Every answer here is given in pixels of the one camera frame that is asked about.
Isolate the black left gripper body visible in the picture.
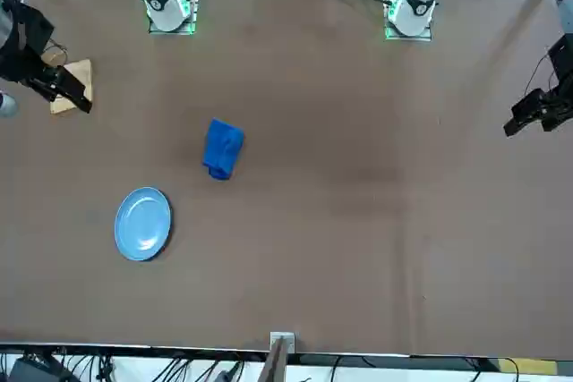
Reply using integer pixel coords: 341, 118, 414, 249
547, 32, 573, 88

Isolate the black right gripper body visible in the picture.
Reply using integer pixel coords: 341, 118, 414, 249
0, 0, 56, 83

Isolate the blue cloth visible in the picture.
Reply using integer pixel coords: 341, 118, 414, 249
201, 117, 245, 182

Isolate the light blue plastic plate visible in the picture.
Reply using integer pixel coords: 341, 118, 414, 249
114, 185, 174, 263

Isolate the black power box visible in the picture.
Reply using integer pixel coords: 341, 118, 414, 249
7, 354, 64, 382

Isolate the white cable shelf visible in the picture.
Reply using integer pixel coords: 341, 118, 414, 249
0, 352, 505, 382

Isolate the metal post with bracket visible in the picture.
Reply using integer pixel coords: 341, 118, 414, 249
258, 330, 297, 382

